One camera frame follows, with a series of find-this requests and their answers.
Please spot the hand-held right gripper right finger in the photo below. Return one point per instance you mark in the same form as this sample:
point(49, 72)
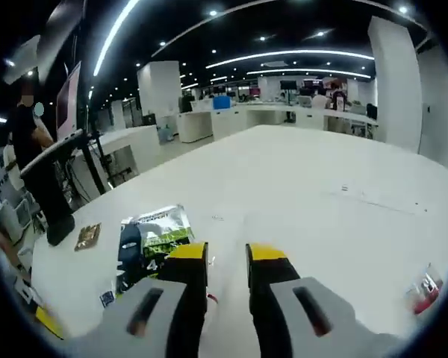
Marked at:
point(272, 298)

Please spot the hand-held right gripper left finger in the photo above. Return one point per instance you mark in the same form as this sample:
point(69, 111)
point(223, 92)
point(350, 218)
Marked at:
point(179, 298)

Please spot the small clear skincare sachet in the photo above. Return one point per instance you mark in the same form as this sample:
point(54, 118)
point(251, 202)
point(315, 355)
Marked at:
point(107, 299)

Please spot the green silver skincare sachet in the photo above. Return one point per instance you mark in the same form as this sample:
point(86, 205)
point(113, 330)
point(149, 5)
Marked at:
point(153, 231)

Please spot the gold skincare sachet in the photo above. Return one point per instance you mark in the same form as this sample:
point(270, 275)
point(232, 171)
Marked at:
point(88, 236)

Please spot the white skincare bottle red collar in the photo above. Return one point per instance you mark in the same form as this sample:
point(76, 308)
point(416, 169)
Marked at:
point(423, 292)

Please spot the blue storage box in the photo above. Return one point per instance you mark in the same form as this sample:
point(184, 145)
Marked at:
point(224, 102)

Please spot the clear water jug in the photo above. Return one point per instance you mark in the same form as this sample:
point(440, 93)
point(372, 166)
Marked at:
point(165, 133)

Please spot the long white office desk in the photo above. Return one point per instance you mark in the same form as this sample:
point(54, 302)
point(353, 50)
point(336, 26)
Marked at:
point(224, 121)

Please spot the large computer monitor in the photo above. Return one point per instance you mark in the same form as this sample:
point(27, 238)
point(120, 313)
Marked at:
point(68, 100)

